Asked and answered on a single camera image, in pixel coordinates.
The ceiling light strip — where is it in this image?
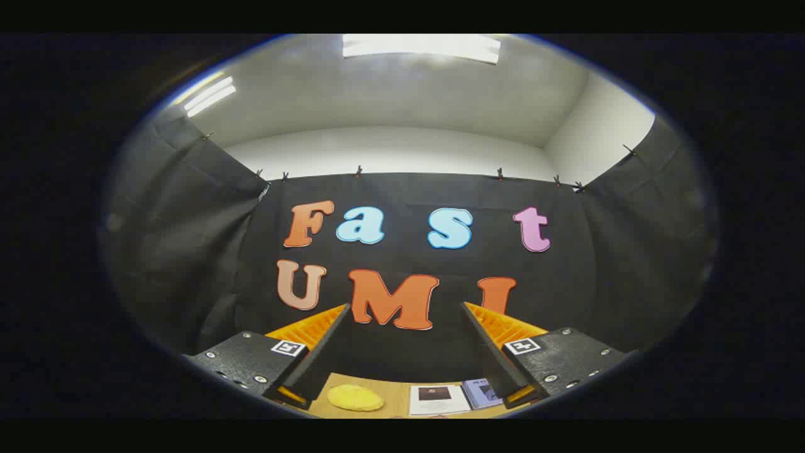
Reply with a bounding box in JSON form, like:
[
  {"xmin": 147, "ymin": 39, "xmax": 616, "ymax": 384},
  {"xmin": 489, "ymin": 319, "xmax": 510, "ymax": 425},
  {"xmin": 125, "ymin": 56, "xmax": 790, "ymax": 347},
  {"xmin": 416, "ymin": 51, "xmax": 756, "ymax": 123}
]
[{"xmin": 184, "ymin": 75, "xmax": 237, "ymax": 118}]

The yellow round plush cushion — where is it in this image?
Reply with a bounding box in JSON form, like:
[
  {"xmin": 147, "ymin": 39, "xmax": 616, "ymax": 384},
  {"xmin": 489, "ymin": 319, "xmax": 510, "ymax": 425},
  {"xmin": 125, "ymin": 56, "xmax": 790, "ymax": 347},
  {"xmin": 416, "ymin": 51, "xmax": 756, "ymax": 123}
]
[{"xmin": 327, "ymin": 384, "xmax": 385, "ymax": 413}]

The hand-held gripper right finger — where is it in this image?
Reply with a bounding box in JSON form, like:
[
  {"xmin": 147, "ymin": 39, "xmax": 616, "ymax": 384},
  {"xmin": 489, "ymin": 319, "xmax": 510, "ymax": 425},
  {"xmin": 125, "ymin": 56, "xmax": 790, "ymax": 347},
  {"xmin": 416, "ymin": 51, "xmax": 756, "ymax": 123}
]
[{"xmin": 461, "ymin": 301, "xmax": 630, "ymax": 410}]

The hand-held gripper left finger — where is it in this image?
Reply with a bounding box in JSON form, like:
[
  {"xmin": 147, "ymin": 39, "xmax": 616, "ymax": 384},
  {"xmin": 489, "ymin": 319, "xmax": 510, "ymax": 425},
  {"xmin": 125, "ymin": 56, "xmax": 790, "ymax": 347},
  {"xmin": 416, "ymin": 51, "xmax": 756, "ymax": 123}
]
[{"xmin": 186, "ymin": 303, "xmax": 351, "ymax": 411}]

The wide ceiling light panel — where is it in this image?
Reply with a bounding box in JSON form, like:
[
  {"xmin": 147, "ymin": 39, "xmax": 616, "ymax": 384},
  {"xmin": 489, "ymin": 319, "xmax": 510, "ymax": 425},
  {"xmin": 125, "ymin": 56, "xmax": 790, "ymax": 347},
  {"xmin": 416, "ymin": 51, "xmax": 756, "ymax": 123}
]
[{"xmin": 343, "ymin": 35, "xmax": 502, "ymax": 65}]

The blue book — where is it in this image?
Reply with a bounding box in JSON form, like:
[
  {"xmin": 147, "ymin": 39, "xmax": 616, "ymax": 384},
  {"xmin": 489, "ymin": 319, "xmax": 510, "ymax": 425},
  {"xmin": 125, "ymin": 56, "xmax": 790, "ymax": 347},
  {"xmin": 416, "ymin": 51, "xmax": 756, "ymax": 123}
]
[{"xmin": 462, "ymin": 378, "xmax": 504, "ymax": 410}]

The white book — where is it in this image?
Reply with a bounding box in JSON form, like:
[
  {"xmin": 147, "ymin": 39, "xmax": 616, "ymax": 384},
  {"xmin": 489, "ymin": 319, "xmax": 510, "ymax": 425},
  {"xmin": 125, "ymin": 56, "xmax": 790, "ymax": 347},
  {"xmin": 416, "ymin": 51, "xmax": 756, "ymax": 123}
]
[{"xmin": 409, "ymin": 384, "xmax": 471, "ymax": 417}]

